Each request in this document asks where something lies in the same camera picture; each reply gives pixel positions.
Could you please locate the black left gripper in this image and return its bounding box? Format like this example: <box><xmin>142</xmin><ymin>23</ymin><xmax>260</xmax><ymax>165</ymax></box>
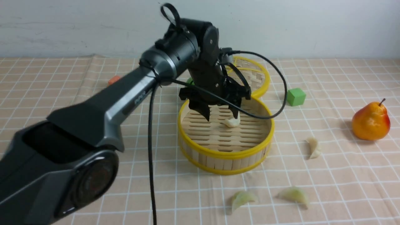
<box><xmin>179</xmin><ymin>60</ymin><xmax>251</xmax><ymax>121</ymax></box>

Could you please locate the white dumpling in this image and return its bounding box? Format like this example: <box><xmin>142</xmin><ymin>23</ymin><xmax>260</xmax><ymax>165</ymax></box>
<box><xmin>223</xmin><ymin>114</ymin><xmax>241</xmax><ymax>128</ymax></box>
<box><xmin>306</xmin><ymin>137</ymin><xmax>322</xmax><ymax>159</ymax></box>

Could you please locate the pale green dumpling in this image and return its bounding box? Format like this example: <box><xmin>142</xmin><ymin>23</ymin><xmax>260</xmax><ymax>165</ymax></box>
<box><xmin>277</xmin><ymin>186</ymin><xmax>310</xmax><ymax>209</ymax></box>
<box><xmin>231</xmin><ymin>191</ymin><xmax>258</xmax><ymax>213</ymax></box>

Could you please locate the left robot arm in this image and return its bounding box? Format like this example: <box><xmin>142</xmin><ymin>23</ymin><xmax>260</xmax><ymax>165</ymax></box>
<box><xmin>0</xmin><ymin>19</ymin><xmax>251</xmax><ymax>225</ymax></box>

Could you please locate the bamboo steamer tray yellow rim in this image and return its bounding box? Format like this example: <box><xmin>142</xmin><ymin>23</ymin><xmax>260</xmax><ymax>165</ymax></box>
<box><xmin>177</xmin><ymin>101</ymin><xmax>275</xmax><ymax>175</ymax></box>

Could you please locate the bamboo steamer lid yellow rim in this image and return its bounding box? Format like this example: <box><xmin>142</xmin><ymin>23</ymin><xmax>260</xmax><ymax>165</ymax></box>
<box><xmin>229</xmin><ymin>56</ymin><xmax>270</xmax><ymax>98</ymax></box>

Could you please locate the toy watermelon ball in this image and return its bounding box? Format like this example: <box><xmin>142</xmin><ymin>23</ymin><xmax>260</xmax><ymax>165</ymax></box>
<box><xmin>186</xmin><ymin>77</ymin><xmax>194</xmax><ymax>85</ymax></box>

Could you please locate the green cube block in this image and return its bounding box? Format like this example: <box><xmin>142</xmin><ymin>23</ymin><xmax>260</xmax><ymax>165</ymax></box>
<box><xmin>287</xmin><ymin>88</ymin><xmax>306</xmax><ymax>107</ymax></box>

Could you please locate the orange cube block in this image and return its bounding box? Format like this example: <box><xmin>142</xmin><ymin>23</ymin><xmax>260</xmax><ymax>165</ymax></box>
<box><xmin>108</xmin><ymin>75</ymin><xmax>121</xmax><ymax>86</ymax></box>

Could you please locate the beige checkered tablecloth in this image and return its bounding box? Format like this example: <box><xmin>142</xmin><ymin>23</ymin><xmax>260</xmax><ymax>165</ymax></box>
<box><xmin>0</xmin><ymin>55</ymin><xmax>400</xmax><ymax>225</ymax></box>

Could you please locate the orange yellow pear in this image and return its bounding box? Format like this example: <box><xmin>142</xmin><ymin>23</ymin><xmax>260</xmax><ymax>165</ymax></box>
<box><xmin>351</xmin><ymin>98</ymin><xmax>391</xmax><ymax>141</ymax></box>

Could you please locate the black cable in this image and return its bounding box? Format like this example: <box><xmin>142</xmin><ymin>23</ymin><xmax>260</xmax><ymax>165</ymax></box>
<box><xmin>147</xmin><ymin>50</ymin><xmax>288</xmax><ymax>225</ymax></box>

